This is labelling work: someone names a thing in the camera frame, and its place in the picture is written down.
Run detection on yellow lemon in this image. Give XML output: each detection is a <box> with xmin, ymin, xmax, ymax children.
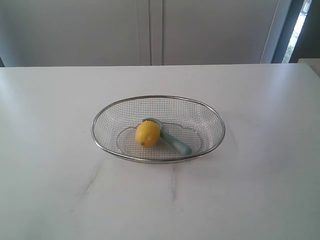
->
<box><xmin>135</xmin><ymin>120</ymin><xmax>161</xmax><ymax>148</ymax></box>

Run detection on teal handled peeler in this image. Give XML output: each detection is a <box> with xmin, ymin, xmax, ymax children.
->
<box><xmin>142</xmin><ymin>117</ymin><xmax>192</xmax><ymax>156</ymax></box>

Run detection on white cabinet at right edge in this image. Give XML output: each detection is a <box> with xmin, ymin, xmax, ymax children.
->
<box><xmin>298</xmin><ymin>58</ymin><xmax>320</xmax><ymax>76</ymax></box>

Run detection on oval wire mesh basket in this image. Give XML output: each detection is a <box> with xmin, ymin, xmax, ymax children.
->
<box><xmin>91</xmin><ymin>95</ymin><xmax>226</xmax><ymax>164</ymax></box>

